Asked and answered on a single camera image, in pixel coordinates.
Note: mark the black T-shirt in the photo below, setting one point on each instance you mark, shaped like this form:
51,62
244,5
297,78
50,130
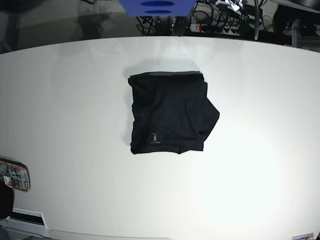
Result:
171,111

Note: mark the blue plastic bin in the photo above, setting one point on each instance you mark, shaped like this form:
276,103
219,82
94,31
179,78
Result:
145,8

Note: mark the orange clear parts box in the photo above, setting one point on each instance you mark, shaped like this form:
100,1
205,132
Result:
15,175

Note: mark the white device at table edge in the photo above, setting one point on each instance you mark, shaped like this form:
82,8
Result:
26,221

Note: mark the white power strip red switch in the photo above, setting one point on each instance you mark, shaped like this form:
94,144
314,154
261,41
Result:
215,29

